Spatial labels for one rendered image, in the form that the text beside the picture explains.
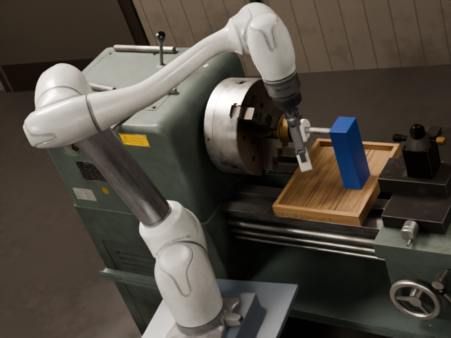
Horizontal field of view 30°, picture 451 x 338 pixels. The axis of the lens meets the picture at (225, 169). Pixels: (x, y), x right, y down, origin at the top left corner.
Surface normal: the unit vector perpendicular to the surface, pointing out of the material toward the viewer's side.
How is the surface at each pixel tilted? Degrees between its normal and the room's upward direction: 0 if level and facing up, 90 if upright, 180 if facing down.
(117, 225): 90
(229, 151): 83
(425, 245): 0
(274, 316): 0
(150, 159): 90
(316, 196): 0
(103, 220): 90
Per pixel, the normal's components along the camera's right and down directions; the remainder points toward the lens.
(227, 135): -0.55, 0.20
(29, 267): -0.29, -0.77
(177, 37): -0.36, 0.63
